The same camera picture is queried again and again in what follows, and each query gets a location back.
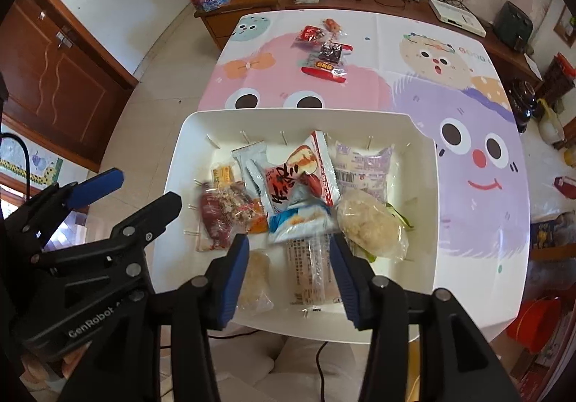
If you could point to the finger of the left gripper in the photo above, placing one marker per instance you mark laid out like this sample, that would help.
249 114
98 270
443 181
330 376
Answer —
51 206
132 234

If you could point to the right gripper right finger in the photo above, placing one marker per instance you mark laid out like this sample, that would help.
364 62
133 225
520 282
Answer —
353 276

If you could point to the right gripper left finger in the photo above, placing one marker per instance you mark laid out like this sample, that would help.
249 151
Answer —
225 277

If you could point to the large printed clear cake pack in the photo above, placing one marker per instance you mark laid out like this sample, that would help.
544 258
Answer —
311 278

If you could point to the green pineapple cake pack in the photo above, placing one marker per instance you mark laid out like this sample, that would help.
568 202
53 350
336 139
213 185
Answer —
379 233

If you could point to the beige crispy snack bag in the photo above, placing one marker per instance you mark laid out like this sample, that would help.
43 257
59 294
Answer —
254 297
345 207

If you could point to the silver blue snack bag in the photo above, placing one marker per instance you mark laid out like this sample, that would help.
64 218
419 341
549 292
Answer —
302 220

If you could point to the yellow boxed cake pack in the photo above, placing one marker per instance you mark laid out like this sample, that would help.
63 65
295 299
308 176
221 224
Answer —
223 175

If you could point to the purple white bread pack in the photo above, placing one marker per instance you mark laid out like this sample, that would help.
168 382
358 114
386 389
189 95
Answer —
365 172

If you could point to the red white jujube snack bag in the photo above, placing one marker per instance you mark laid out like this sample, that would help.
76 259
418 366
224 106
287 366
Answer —
307 174

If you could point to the orange white snack bar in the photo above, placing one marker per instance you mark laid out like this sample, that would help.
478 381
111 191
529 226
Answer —
252 160

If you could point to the red label sausage pack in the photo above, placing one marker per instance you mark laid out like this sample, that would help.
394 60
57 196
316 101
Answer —
327 61

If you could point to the red round pastry pack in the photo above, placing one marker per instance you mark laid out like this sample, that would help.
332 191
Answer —
311 36

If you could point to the dark red date pack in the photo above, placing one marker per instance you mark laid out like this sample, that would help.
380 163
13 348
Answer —
226 211

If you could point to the brown wooden door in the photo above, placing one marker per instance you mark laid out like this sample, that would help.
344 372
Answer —
66 91

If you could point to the white plastic tray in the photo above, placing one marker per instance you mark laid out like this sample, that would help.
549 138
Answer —
208 138

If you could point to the wooden tv cabinet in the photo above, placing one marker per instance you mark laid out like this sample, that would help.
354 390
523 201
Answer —
220 22

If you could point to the cartoon printed tablecloth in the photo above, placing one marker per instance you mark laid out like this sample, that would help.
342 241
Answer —
449 87

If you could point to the dark ceramic jar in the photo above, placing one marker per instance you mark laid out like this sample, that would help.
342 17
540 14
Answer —
522 100

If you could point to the white plastic pitcher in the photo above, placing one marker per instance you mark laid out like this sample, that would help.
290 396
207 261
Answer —
549 125

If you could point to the small orange snack pack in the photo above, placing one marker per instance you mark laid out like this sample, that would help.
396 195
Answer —
332 26

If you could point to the white set-top box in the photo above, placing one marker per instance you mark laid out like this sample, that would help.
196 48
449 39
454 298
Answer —
457 17

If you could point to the red lid dark bin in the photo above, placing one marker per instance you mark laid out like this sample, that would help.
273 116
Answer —
557 81

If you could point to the dark green air fryer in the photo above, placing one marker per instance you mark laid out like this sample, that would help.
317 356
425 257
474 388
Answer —
513 27

